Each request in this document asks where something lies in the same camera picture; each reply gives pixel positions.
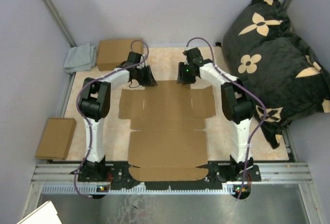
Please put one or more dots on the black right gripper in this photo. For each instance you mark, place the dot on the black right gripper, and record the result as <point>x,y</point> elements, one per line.
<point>182,77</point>

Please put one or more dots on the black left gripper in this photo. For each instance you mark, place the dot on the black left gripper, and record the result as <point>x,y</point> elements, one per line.
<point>149,80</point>

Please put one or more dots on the brown cardboard box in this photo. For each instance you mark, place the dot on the brown cardboard box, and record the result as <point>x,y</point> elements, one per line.
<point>168,125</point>
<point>112,52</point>

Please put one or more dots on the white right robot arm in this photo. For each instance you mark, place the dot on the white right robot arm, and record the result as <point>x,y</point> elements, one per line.
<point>237,107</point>

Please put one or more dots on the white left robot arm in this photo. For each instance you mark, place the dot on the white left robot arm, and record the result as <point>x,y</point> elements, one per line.
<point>93,103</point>

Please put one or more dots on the folded brown cardboard box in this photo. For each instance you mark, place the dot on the folded brown cardboard box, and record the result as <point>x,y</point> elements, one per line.
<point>112,52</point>

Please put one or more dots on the grey folded cloth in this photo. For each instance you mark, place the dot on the grey folded cloth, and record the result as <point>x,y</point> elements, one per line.
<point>80,58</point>

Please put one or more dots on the black floral pillow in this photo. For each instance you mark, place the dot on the black floral pillow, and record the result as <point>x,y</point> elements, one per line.
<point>283,70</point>

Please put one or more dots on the white board corner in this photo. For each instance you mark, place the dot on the white board corner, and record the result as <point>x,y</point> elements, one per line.
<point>45,214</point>

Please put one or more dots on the aluminium frame rail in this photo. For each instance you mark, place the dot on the aluminium frame rail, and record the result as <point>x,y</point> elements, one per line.
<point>281,192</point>

